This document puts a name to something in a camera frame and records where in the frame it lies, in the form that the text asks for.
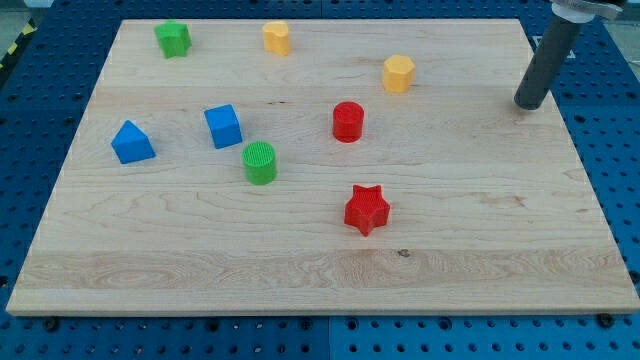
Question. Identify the red star block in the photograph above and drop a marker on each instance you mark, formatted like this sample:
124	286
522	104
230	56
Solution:
366	209

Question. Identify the light wooden board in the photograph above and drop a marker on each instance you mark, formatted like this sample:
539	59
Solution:
491	211

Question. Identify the green star block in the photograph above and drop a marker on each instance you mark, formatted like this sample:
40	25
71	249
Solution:
173	39

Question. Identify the blue house-shaped block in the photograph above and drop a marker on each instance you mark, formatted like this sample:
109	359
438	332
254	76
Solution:
131	144

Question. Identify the yellow hexagon block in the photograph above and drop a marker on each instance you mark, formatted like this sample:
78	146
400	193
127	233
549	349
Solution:
398	73

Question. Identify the green cylinder block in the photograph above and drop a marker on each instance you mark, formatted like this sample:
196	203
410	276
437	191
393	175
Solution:
259	160

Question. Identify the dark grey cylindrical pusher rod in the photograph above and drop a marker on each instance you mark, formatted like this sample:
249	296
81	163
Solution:
551	52

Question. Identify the blue cube block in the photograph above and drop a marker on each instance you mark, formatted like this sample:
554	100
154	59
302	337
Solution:
224	126

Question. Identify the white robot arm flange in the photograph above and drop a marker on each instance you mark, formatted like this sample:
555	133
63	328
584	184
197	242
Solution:
583	11

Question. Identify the yellow heart block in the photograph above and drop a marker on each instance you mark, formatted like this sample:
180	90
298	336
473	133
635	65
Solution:
276	37

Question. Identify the red cylinder block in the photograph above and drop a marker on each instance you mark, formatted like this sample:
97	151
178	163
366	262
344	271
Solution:
348	120

